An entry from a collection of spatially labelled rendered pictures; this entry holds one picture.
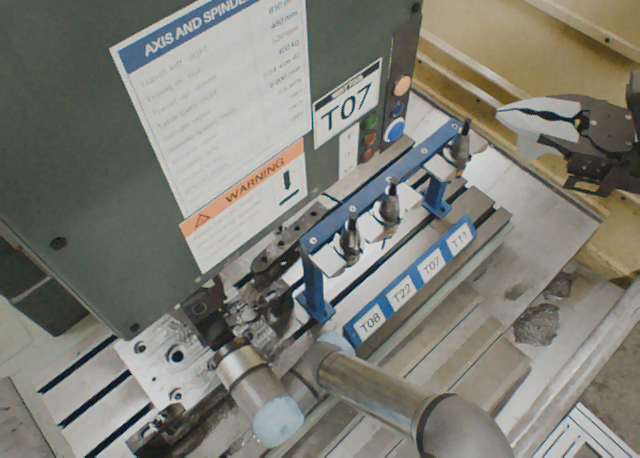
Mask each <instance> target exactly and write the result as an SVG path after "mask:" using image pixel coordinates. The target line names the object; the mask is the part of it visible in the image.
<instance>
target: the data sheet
mask: <svg viewBox="0 0 640 458"><path fill-rule="evenodd" d="M110 51H111V53H112V56H113V58H114V60H115V62H116V64H117V67H118V70H119V72H120V74H121V76H122V79H123V81H124V83H125V85H126V87H127V91H128V93H129V95H130V97H131V100H132V102H133V104H134V106H135V109H136V112H137V114H138V116H140V117H139V118H141V120H142V123H143V125H144V128H145V130H146V132H147V135H148V137H149V139H150V141H151V143H152V147H153V149H154V151H155V153H156V155H157V158H158V160H159V163H160V165H161V167H162V170H164V172H165V174H166V176H167V179H168V182H169V184H170V186H171V188H172V190H173V193H174V196H175V198H176V200H177V203H178V205H179V207H180V210H182V212H183V215H184V217H185V218H186V217H188V216H189V215H191V214H192V213H194V212H195V211H196V210H199V208H200V207H202V206H203V205H204V204H206V203H207V202H209V201H210V200H212V199H213V198H214V197H217V196H218V195H220V193H221V192H223V191H224V190H225V189H227V188H228V187H230V186H232V185H233V184H235V183H236V182H238V181H239V180H241V178H242V177H243V176H245V175H247V174H249V173H250V172H251V171H253V170H254V169H256V168H257V167H259V166H260V165H262V163H264V162H265V161H267V160H268V159H269V158H271V157H272V156H274V155H275V154H278V153H279V152H280V151H282V150H283V148H285V147H286V146H287V145H289V144H290V143H293V142H294V141H296V140H297V139H298V138H300V137H301V136H303V135H304V133H305V132H308V131H309V130H311V129H312V126H311V105H310V84H309V64H308V43H307V23H306V2H305V0H199V1H197V2H195V3H193V4H192V5H190V6H188V7H186V8H184V9H181V10H179V11H177V12H176V13H174V14H172V16H170V17H168V18H166V19H163V20H162V21H160V22H158V23H156V24H154V25H152V26H150V27H148V28H147V29H144V30H142V32H140V33H138V34H136V35H134V36H132V37H131V38H129V39H127V40H124V41H122V42H120V43H118V44H116V45H115V47H113V48H111V49H110Z"/></svg>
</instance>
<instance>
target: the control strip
mask: <svg viewBox="0 0 640 458"><path fill-rule="evenodd" d="M423 15H424V14H420V15H419V16H417V17H416V18H414V19H413V20H411V21H410V22H408V23H407V25H406V24H405V26H404V27H401V28H400V29H398V30H397V31H395V32H394V33H393V42H392V52H391V60H390V69H389V78H388V87H387V95H386V104H385V113H384V122H383V131H382V140H380V150H379V154H382V153H383V152H384V151H386V150H387V148H388V147H390V146H391V145H392V144H393V143H395V142H397V141H398V140H400V139H401V138H402V137H403V133H404V130H403V133H402V135H401V136H400V137H399V138H398V139H397V140H394V141H389V140H388V139H387V136H388V132H389V130H390V129H391V127H392V126H393V125H394V124H395V123H398V122H399V121H402V122H404V124H405V121H406V114H407V108H408V102H409V95H410V89H411V83H412V77H413V71H414V65H415V58H416V52H417V46H418V40H420V39H419V34H421V30H420V28H422V21H423ZM406 76H408V77H409V78H410V85H409V87H408V89H407V91H406V92H405V93H404V94H402V95H400V96H397V95H395V94H394V90H395V87H396V85H397V84H398V81H400V80H401V79H402V78H404V77H406ZM400 103H403V104H404V108H403V110H402V112H401V113H400V114H398V115H396V117H395V116H394V115H393V111H394V109H395V107H396V106H397V105H399V104H400ZM373 115H377V116H378V119H379V113H378V112H377V111H373V112H371V113H370V114H369V115H368V116H367V117H365V119H364V121H363V123H362V129H363V130H364V131H368V130H369V131H368V132H367V133H365V135H364V137H363V138H362V140H361V146H362V147H363V148H366V147H367V148H366V150H364V151H363V153H362V154H361V156H360V162H361V163H367V162H368V161H363V158H364V156H366V155H367V153H368V152H369V151H371V150H374V154H375V151H376V148H375V146H373V145H371V146H370V145H369V146H366V144H364V143H366V140H367V139H368V137H369V136H370V135H372V134H374V132H375V134H376V137H377V130H376V129H372V128H373V127H374V126H375V125H376V124H375V125H374V126H373V127H372V128H371V129H367V124H368V122H369V120H370V119H371V118H372V116H373Z"/></svg>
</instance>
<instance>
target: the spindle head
mask: <svg viewBox="0 0 640 458"><path fill-rule="evenodd" d="M197 1H199V0H0V225H1V226H2V227H3V229H4V230H5V231H6V232H7V233H8V234H10V235H11V236H12V237H13V238H14V239H15V240H16V241H17V242H18V243H19V244H21V245H22V246H23V248H24V249H25V250H26V251H27V252H28V253H30V254H31V255H32V256H33V257H34V258H35V259H36V260H37V261H38V262H39V263H40V264H41V266H42V267H43V268H44V269H45V270H46V271H47V272H50V273H51V274H52V275H53V276H54V277H55V278H56V279H57V280H58V281H59V283H60V284H61V285H62V286H63V287H64V288H65V289H66V290H67V291H69V292H70V293H71V294H72V295H74V296H75V297H76V298H77V300H78V301H79V302H80V303H81V304H82V305H83V306H84V307H85V308H86V309H87V310H89V311H90V312H91V313H92V314H93V316H95V317H96V318H97V319H98V320H99V321H100V322H101V323H102V324H103V325H104V326H105V327H106V328H107V329H109V330H110V331H111V333H112V334H113V335H116V336H118V337H120V338H122V339H123V340H124V341H125V342H127V341H128V342H129V341H131V340H132V339H134V338H136V337H137V336H139V335H140V334H141V333H142V332H144V331H145V330H146V329H148V328H149V327H150V325H152V324H153V323H154V322H155V321H158V320H159V319H160V318H162V317H163V316H164V315H165V314H167V313H168V312H169V311H171V310H172V309H173V308H175V307H176V305H177V304H179V303H181V302H182V301H183V300H185V299H186V298H187V297H189V296H190V295H191V294H192V293H194V292H195V291H197V290H199V289H200V287H201V286H203V285H204V284H205V283H206V282H208V281H209V280H210V279H212V278H214V277H215V276H216V275H218V274H219V273H220V272H222V270H223V269H224V268H226V267H227V266H228V265H229V264H232V263H233V262H234V261H236V260H237V259H238V258H240V257H241V256H242V254H243V253H245V252H247V251H248V250H250V249H251V248H252V247H253V246H255V245H256V244H257V243H259V242H260V241H262V240H264V238H265V237H266V236H267V235H269V234H270V233H271V232H273V231H274V230H275V229H278V228H279V227H280V226H281V225H283V223H284V222H285V221H287V220H288V219H289V218H292V217H293V216H294V215H295V214H297V213H298V212H299V211H301V209H302V208H303V207H304V206H307V205H308V204H309V203H311V202H312V201H313V200H315V199H316V198H317V197H318V196H320V194H322V193H323V192H325V191H326V190H327V189H329V188H330V187H331V186H332V185H334V184H336V183H337V182H339V163H340V136H341V135H343V133H344V132H346V131H347V130H348V129H350V128H352V127H353V126H355V125H356V124H358V123H359V131H358V148H357V167H358V166H359V164H360V163H361V162H360V156H361V154H362V153H363V151H364V150H366V148H367V147H366V148H363V147H362V146H361V140H362V138H363V137H364V135H365V133H367V132H368V131H369V130H368V131H364V130H363V129H362V123H363V121H364V119H365V117H367V116H368V115H369V114H370V113H371V112H373V111H377V112H378V113H379V119H378V122H377V123H376V125H375V126H374V127H373V128H372V129H376V130H377V137H376V139H375V141H374V142H373V143H372V144H371V145H373V146H375V148H376V151H375V153H376V152H377V151H378V150H379V148H380V140H382V131H383V122H384V113H385V104H386V95H387V87H388V75H389V67H390V57H391V49H392V39H393V33H394V32H395V31H397V30H398V29H400V28H401V27H404V26H405V24H406V25H407V23H408V22H410V21H411V20H413V19H414V18H416V17H417V16H419V15H420V14H421V10H422V4H423V0H305V2H306V23H307V43H308V64H309V84H310V105H311V126H312V129H311V130H309V131H308V132H305V133H304V135H303V136H301V137H300V138H298V139H297V140H296V141H294V142H293V143H290V144H289V145H287V146H286V147H285V148H283V150H282V151H280V152H279V153H278V154H275V155H274V156H272V157H271V158H269V159H268V160H267V161H265V162H264V163H262V165H260V166H259V167H257V168H256V169H254V170H253V171H251V172H250V173H249V174H247V175H245V176H243V177H242V178H241V180H239V181H238V182H236V183H235V184H233V185H232V186H230V187H228V188H227V189H225V190H224V191H223V192H221V193H220V195H218V196H217V197H214V198H213V199H212V200H210V201H209V202H207V203H206V204H204V205H203V206H202V207H200V208H199V210H196V211H195V212H194V213H192V214H191V215H189V216H188V217H186V218H185V217H184V215H183V212H182V210H180V207H179V205H178V203H177V200H176V198H175V196H174V193H173V190H172V188H171V186H170V184H169V182H168V179H167V176H166V174H165V172H164V170H162V167H161V165H160V163H159V160H158V158H157V155H156V153H155V151H154V149H153V147H152V143H151V141H150V139H149V137H148V135H147V132H146V130H145V128H144V125H143V123H142V120H141V118H139V117H140V116H138V114H137V112H136V109H135V106H134V104H133V102H132V100H131V97H130V95H129V93H128V91H127V87H126V85H125V83H124V81H123V79H122V76H121V74H120V72H119V70H118V67H117V64H116V62H115V60H114V58H113V56H112V53H111V51H110V49H111V48H113V47H115V45H116V44H118V43H120V42H122V41H124V40H127V39H129V38H131V37H132V36H134V35H136V34H138V33H140V32H142V30H144V29H147V28H148V27H150V26H152V25H154V24H156V23H158V22H160V21H162V20H163V19H166V18H168V17H170V16H172V14H174V13H176V12H177V11H179V10H181V9H184V8H186V7H188V6H190V5H192V4H193V3H195V2H197ZM379 57H381V65H380V76H379V87H378V97H377V105H375V106H374V107H373V108H371V109H370V110H369V111H367V112H365V113H363V114H362V115H361V116H359V117H358V119H356V120H355V121H354V122H352V123H350V124H349V125H347V126H346V127H344V128H343V129H342V130H340V131H339V132H338V133H335V135H334V136H332V137H331V138H330V139H328V140H327V141H326V142H324V143H323V144H320V145H319V146H318V147H316V148H314V136H313V113H312V103H314V101H315V100H317V99H318V98H320V97H322V96H324V95H325V94H327V93H328V92H330V91H331V90H332V89H334V88H335V87H338V86H339V84H341V83H342V82H344V81H345V80H347V79H348V78H350V77H351V76H354V75H355V74H356V73H358V72H359V71H361V70H362V69H364V68H365V66H366V67H367V65H369V64H371V63H372V62H374V61H375V60H376V59H378V58H379ZM301 138H302V139H303V153H304V168H305V182H307V196H305V197H304V198H302V199H301V200H300V201H298V202H297V203H296V204H294V205H293V206H292V207H289V208H288V209H287V211H286V212H284V213H283V214H282V215H280V216H279V217H278V218H275V219H274V220H273V221H271V222H270V223H269V225H267V226H266V227H265V228H264V229H262V230H260V231H259V232H257V233H256V234H255V235H253V236H252V237H251V238H249V239H248V241H247V242H244V243H243V244H242V245H241V246H239V247H238V248H237V249H235V250H234V251H233V252H231V253H229V254H228V256H226V257H225V258H224V259H222V260H221V261H220V262H219V263H217V264H216V265H215V266H212V267H211V268H210V269H208V270H207V271H206V273H204V274H203V273H202V270H201V268H200V266H199V264H198V262H196V260H195V258H194V255H193V253H192V251H191V249H190V246H189V244H188V242H187V239H186V237H185V235H184V233H183V231H182V229H180V227H179V224H180V223H183V222H184V221H185V220H187V219H188V218H190V217H191V216H192V215H194V214H195V213H197V212H199V211H200V210H202V208H203V207H205V206H206V205H208V204H209V203H210V202H212V201H213V200H216V199H217V198H218V197H220V196H221V195H223V193H224V192H225V191H227V190H228V189H230V188H232V187H234V186H235V185H236V184H238V183H239V182H241V181H242V180H243V178H245V177H247V176H249V175H250V174H252V173H253V172H254V171H256V170H257V169H259V168H260V167H262V166H264V165H265V163H267V162H268V161H269V160H271V159H272V158H274V157H275V156H278V155H279V154H280V153H282V152H283V151H285V150H286V148H287V147H289V146H290V145H293V144H294V143H295V142H297V141H298V140H300V139H301ZM371 145H370V146H371Z"/></svg>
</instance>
